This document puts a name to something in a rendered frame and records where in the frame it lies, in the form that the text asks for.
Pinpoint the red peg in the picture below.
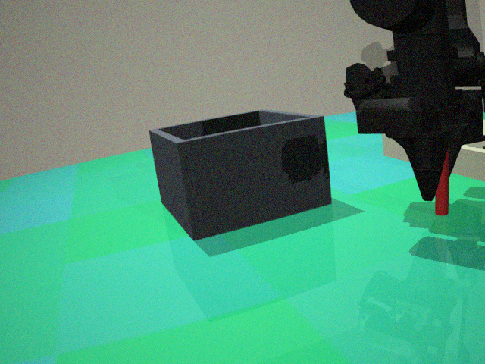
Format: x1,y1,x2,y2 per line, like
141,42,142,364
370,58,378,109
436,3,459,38
435,150,449,216

